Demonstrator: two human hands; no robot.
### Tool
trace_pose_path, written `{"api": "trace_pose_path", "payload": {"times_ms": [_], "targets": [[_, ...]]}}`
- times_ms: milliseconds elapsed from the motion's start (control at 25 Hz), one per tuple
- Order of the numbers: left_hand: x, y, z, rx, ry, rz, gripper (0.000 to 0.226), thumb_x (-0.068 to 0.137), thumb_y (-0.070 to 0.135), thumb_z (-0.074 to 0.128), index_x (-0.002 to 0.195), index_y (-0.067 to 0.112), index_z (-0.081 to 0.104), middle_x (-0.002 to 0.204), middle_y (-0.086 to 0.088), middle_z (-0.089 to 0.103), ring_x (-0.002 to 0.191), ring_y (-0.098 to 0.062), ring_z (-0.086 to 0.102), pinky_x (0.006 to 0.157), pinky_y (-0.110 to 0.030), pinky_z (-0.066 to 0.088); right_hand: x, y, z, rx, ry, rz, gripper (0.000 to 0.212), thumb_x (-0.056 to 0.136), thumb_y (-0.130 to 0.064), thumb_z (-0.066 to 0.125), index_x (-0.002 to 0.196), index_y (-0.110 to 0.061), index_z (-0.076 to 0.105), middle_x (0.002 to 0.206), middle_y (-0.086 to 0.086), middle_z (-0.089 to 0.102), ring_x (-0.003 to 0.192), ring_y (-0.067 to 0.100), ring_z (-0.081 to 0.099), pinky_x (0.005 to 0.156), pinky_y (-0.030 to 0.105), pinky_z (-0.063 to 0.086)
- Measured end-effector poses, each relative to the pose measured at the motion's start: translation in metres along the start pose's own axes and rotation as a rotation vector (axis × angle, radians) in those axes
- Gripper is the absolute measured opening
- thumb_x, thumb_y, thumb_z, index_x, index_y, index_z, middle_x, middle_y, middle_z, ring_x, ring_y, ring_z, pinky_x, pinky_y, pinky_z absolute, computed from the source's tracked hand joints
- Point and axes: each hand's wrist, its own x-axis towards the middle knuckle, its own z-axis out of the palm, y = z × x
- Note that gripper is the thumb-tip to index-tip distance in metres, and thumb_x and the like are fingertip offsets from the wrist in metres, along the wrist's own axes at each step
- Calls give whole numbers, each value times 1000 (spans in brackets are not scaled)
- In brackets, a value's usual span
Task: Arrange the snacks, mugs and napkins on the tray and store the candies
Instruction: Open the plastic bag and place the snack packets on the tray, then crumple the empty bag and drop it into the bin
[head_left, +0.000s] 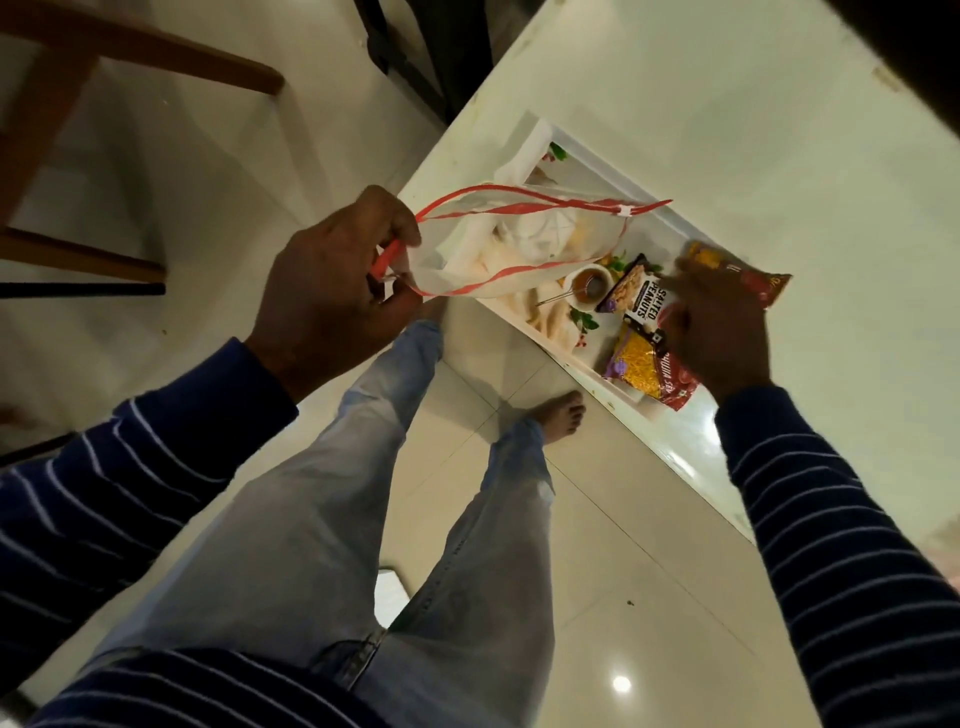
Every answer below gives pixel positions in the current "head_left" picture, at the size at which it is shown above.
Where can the person's left hand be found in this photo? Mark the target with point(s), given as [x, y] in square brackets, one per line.
[330, 300]

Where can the person's right hand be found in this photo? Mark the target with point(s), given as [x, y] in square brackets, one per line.
[720, 337]

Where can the aloo bhujia packet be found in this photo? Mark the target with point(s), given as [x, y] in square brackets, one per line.
[759, 283]
[637, 367]

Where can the salted peanuts packet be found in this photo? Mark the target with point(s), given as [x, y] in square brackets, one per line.
[637, 292]

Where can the white floral tray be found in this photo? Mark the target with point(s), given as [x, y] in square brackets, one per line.
[551, 322]

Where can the clear zip bag red seal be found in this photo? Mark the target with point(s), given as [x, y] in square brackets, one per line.
[495, 247]

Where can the person's left forearm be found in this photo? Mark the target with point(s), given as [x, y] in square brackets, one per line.
[135, 487]

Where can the person's right forearm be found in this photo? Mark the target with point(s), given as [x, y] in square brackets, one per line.
[847, 570]

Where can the person's left leg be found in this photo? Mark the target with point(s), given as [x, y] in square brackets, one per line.
[285, 540]

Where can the person's leg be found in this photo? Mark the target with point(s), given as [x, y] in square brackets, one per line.
[285, 540]
[480, 600]

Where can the person's right leg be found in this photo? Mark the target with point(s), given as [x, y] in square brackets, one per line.
[480, 600]

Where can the person's striped shirt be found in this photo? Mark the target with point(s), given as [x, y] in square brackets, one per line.
[210, 697]

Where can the black woven stool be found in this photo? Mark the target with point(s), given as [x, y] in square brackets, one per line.
[465, 45]

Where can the wooden chair beige cushion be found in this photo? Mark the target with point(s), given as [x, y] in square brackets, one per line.
[150, 60]

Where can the dark wooden chair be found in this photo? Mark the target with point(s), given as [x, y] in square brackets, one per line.
[34, 448]

